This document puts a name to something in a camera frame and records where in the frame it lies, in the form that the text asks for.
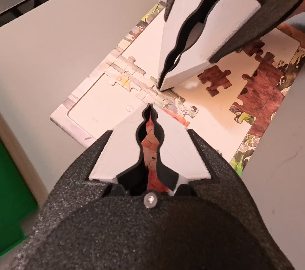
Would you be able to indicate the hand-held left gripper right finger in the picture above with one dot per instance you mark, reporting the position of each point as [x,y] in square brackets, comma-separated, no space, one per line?
[183,155]

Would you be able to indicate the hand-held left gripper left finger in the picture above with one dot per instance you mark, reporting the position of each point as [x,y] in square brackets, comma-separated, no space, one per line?
[119,153]

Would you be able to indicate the lion puzzle tray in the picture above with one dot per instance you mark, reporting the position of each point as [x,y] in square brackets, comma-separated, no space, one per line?
[100,117]

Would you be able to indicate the pale grey-green puzzle piece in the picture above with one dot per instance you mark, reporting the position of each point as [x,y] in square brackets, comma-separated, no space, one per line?
[147,94]

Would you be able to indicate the assembled grey branch pieces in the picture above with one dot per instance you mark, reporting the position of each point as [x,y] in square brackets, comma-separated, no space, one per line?
[133,77]

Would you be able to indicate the grey desk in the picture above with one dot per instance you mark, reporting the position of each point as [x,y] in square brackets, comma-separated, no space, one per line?
[71,48]

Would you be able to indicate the assembled lion puzzle pieces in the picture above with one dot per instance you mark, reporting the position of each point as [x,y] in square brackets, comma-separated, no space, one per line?
[177,119]

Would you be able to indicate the white and green puzzle piece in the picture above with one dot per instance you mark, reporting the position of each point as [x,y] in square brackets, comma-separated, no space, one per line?
[188,110]

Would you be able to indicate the reddish brown puzzle piece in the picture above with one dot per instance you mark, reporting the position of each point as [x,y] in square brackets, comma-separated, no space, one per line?
[214,79]

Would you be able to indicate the green plastic bin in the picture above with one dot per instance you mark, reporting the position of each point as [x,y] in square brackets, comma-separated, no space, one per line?
[14,191]

